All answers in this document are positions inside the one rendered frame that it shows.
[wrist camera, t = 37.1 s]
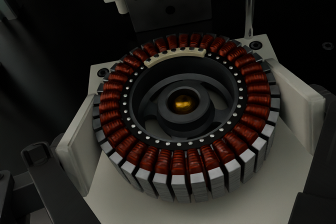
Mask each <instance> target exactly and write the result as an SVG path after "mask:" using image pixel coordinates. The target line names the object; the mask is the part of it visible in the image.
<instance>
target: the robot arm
mask: <svg viewBox="0 0 336 224"><path fill-rule="evenodd" d="M263 62H266V63H267V64H268V66H269V67H270V73H273V75H274V78H275V80H276V84H275V85H278V87H279V92H280V95H279V98H280V110H279V117H280V118H281V119H282V120H283V121H284V123H285V124H286V125H287V126H288V128H289V129H290V130H291V131H292V133H293V134H294V135H295V136H296V138H297V139H298V140H299V141H300V142H301V144H302V145H303V146H304V147H305V149H306V150H307V151H308V152H309V154H311V155H312V156H313V159H312V162H311V166H310V169H309V172H308V176H307V179H306V182H305V186H304V189H303V192H298V193H297V196H296V199H295V202H294V205H293V208H292V211H291V214H290V218H289V221H288V224H336V96H335V95H334V94H333V93H331V92H330V91H328V90H327V89H325V88H324V87H323V86H320V85H317V84H310V85H307V84H306V83H305V82H303V81H302V80H301V79H300V78H298V77H297V76H296V75H294V74H293V73H292V72H290V71H289V70H288V69H287V68H285V67H284V66H283V65H281V64H280V63H279V62H277V61H276V60H275V59H273V58H268V59H265V60H264V61H263ZM95 95H96V94H95V93H93V94H88V95H87V97H86V98H85V100H84V102H83V103H82V105H81V107H80V109H79V110H78V112H77V114H76V115H75V117H74V119H73V120H72V122H71V124H70V125H69V127H68V129H67V130H66V132H65V133H61V134H60V135H58V136H57V137H56V138H55V139H54V140H53V142H52V144H51V145H49V143H48V142H47V141H39V142H35V143H33V144H31V145H29V146H27V147H26V148H24V149H23V150H22V151H21V156H22V159H23V161H24V163H25V165H26V168H27V170H28V171H27V172H24V173H22V174H19V175H16V176H14V177H13V176H12V174H11V172H10V171H8V170H2V171H0V224H30V217H31V215H30V213H32V212H35V211H37V210H40V209H42V208H45V210H46V212H47V214H48V216H49V218H50V220H51V223H52V224H101V222H100V221H99V220H98V218H97V217H96V215H95V214H94V212H93V211H92V210H91V208H90V207H89V205H88V204H87V203H86V201H85V200H84V198H83V197H86V196H87V195H88V194H89V191H90V187H91V184H92V181H93V178H94V175H95V172H96V169H97V166H98V163H99V159H100V156H101V153H102V148H101V145H100V144H99V143H98V141H97V138H96V136H95V131H94V129H93V120H94V118H93V107H95V106H94V104H93V102H94V98H95Z"/></svg>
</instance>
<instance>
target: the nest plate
mask: <svg viewBox="0 0 336 224"><path fill-rule="evenodd" d="M235 40H236V41H238V42H240V43H241V46H242V47H243V46H244V45H246V46H248V47H249V48H251V49H252V50H253V52H252V54H254V53H257V54H258V55H260V56H261V57H262V58H263V59H262V62H264V60H265V59H270V58H273V59H275V60H276V61H277V62H279V61H278V59H277V57H276V54H275V52H274V50H273V48H272V45H271V43H270V41H269V38H268V36H267V34H261V35H255V36H253V38H252V39H245V38H239V39H235ZM115 63H120V61H119V60H117V61H111V62H106V63H100V64H95V65H91V66H90V75H89V85H88V95H90V94H96V95H98V93H97V89H98V87H99V85H100V83H102V84H104V82H103V80H102V79H103V78H104V76H105V75H106V74H107V73H111V71H110V69H111V67H112V66H113V65H114V64H115ZM204 88H205V89H206V90H207V91H208V93H209V97H210V99H211V100H212V102H213V104H214V108H215V109H218V110H224V109H227V108H228V106H227V104H226V102H225V100H224V99H223V98H222V97H221V96H220V95H219V94H218V93H217V92H216V91H214V90H213V89H211V88H209V87H207V86H204ZM145 128H146V131H147V132H149V133H151V134H152V135H154V136H157V137H159V138H162V139H167V140H172V138H171V137H170V136H169V135H167V134H166V133H165V132H164V131H163V129H162V128H161V127H160V125H159V123H158V120H157V119H154V118H151V119H148V120H147V121H145ZM313 157H314V156H313V155H312V154H310V153H309V152H308V151H307V150H306V149H305V147H304V146H303V145H302V144H301V142H300V141H299V140H298V139H297V137H296V136H295V135H294V134H293V132H292V131H291V130H290V129H289V128H288V126H287V125H286V124H285V123H284V121H283V120H282V119H281V118H280V116H279V117H278V121H277V126H276V130H275V134H274V139H273V143H272V147H271V148H270V152H269V154H268V156H267V158H266V160H264V161H263V165H262V166H261V168H260V169H259V170H258V171H257V173H255V172H253V175H252V178H251V179H250V180H248V181H247V182H246V183H245V184H243V183H242V182H241V181H240V187H239V188H237V189H236V190H234V191H232V192H230V193H229V192H228V190H227V188H226V187H225V186H224V192H225V195H224V196H221V197H218V198H215V199H213V198H212V195H211V192H210V191H209V189H208V187H207V188H206V189H207V196H208V201H203V202H196V201H195V197H194V194H193V190H191V203H179V202H178V200H177V197H176V195H175V198H174V202H168V201H163V200H162V199H161V197H160V195H159V196H158V199H156V198H153V197H151V196H148V195H147V194H146V192H145V191H144V192H140V191H139V190H137V189H135V188H134V187H133V185H132V184H129V183H128V182H127V181H126V180H125V179H124V178H123V177H122V176H121V174H119V172H118V171H117V169H116V168H115V167H114V165H113V164H112V162H111V161H110V160H109V158H108V157H107V155H106V154H105V152H104V151H103V150H102V152H101V155H100V158H99V161H98V165H97V168H96V171H95V174H94V177H93V180H92V183H91V186H90V189H89V193H88V194H87V196H85V197H83V199H84V200H85V201H86V203H87V204H88V206H89V207H90V208H91V210H92V211H93V213H94V214H95V216H96V217H97V218H98V220H99V221H100V223H101V224H288V222H289V219H290V216H291V212H292V209H293V206H294V203H295V200H296V197H297V194H298V192H301V193H302V192H303V190H304V187H305V184H306V180H307V177H308V174H309V170H310V167H311V164H312V160H313Z"/></svg>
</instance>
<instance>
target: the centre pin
mask: <svg viewBox="0 0 336 224"><path fill-rule="evenodd" d="M198 105H199V103H198V101H197V100H196V99H195V98H193V97H191V96H187V95H180V96H178V97H177V98H176V99H174V100H173V101H172V102H171V104H170V106H169V109H170V110H171V111H172V112H173V113H175V114H178V115H186V114H189V113H191V112H193V111H194V110H195V109H196V108H197V107H198Z"/></svg>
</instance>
